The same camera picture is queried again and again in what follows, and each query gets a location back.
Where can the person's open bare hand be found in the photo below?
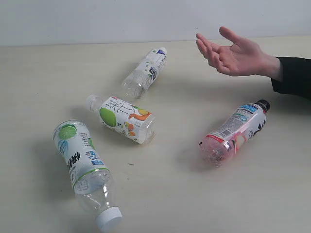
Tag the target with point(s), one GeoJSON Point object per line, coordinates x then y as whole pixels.
{"type": "Point", "coordinates": [243, 58]}

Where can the pink bottle black cap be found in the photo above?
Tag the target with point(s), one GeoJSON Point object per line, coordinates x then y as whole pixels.
{"type": "Point", "coordinates": [223, 143]}

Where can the tea bottle camel label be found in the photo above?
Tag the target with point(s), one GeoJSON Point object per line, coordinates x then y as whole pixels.
{"type": "Point", "coordinates": [123, 117]}

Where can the lime label bottle white cap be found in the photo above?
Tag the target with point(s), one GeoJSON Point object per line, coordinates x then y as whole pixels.
{"type": "Point", "coordinates": [91, 180]}

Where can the black sleeved forearm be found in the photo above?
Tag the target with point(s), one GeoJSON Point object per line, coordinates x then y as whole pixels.
{"type": "Point", "coordinates": [296, 77]}

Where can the slim clear bottle white label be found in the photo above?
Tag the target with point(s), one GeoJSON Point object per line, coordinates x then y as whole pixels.
{"type": "Point", "coordinates": [142, 77]}

